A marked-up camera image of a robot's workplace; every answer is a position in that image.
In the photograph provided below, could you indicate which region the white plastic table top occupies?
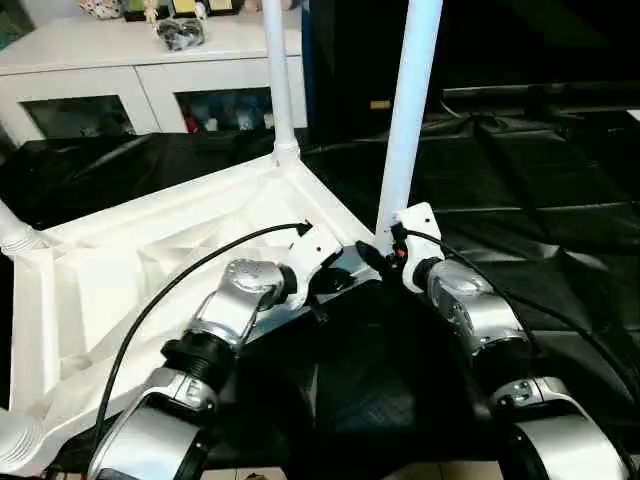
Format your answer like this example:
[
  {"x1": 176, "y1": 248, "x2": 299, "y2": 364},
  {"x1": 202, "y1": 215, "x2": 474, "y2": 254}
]
[{"x1": 0, "y1": 152, "x2": 384, "y2": 476}]

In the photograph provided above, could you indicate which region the black glossy mat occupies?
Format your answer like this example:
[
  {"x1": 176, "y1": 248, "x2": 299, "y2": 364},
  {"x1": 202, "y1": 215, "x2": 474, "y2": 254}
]
[{"x1": 0, "y1": 107, "x2": 640, "y2": 474}]

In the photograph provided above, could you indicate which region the long black bar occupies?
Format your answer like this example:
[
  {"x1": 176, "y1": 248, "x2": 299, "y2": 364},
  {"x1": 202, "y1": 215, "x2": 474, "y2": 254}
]
[{"x1": 442, "y1": 84, "x2": 640, "y2": 101}]

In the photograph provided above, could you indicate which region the bag of black parts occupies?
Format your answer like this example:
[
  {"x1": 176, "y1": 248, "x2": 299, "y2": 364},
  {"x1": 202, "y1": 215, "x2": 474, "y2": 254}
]
[{"x1": 154, "y1": 18, "x2": 209, "y2": 51}]

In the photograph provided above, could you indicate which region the black framed plaque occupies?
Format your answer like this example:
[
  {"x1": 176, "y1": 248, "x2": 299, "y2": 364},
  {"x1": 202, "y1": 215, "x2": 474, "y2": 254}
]
[
  {"x1": 169, "y1": 0, "x2": 236, "y2": 16},
  {"x1": 124, "y1": 0, "x2": 171, "y2": 22}
]

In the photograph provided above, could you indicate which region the white sideboard cabinet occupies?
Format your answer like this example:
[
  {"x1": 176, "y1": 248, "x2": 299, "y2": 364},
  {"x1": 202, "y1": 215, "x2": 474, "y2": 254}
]
[{"x1": 0, "y1": 17, "x2": 309, "y2": 146}]

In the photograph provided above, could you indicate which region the white polka dot object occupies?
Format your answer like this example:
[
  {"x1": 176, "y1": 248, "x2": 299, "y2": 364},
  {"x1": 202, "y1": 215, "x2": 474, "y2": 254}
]
[{"x1": 78, "y1": 0, "x2": 124, "y2": 20}]

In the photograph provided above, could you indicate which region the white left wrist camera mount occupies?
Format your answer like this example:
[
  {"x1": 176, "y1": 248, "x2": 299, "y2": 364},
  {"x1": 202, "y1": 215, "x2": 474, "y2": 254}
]
[{"x1": 282, "y1": 223, "x2": 344, "y2": 311}]

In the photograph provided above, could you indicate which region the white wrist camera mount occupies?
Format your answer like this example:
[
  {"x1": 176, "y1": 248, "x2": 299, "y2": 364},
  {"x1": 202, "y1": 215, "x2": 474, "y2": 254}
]
[
  {"x1": 392, "y1": 202, "x2": 446, "y2": 294},
  {"x1": 282, "y1": 223, "x2": 344, "y2": 311}
]

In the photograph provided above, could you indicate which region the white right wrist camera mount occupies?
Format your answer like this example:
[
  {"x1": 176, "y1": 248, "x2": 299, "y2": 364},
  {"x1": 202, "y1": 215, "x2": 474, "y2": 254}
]
[{"x1": 392, "y1": 202, "x2": 446, "y2": 294}]

